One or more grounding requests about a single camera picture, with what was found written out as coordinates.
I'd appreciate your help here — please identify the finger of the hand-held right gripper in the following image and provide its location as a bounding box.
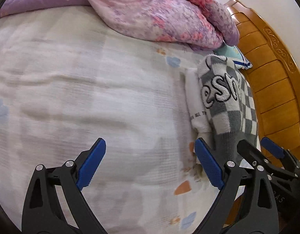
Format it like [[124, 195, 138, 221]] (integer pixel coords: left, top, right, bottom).
[[260, 137, 300, 174], [237, 139, 295, 180]]

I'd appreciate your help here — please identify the white folded garment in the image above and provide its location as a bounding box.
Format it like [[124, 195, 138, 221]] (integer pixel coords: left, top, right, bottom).
[[185, 68, 212, 139]]

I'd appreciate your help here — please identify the white patterned bed sheet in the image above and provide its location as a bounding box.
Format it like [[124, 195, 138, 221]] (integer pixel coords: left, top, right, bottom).
[[0, 4, 258, 234]]

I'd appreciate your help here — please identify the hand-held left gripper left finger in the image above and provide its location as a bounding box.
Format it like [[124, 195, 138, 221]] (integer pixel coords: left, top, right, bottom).
[[21, 138, 107, 234]]

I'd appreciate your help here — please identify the wooden headboard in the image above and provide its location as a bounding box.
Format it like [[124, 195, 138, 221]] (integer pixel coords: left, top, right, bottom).
[[224, 0, 300, 161]]

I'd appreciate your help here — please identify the purple floral quilt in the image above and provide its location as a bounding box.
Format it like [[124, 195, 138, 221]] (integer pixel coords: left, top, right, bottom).
[[0, 0, 239, 51]]

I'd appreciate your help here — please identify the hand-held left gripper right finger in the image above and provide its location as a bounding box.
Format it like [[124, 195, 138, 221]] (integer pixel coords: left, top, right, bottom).
[[194, 138, 280, 234]]

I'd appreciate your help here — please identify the blue striped pillow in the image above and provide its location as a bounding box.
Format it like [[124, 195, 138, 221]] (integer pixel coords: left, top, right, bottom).
[[215, 44, 253, 69]]

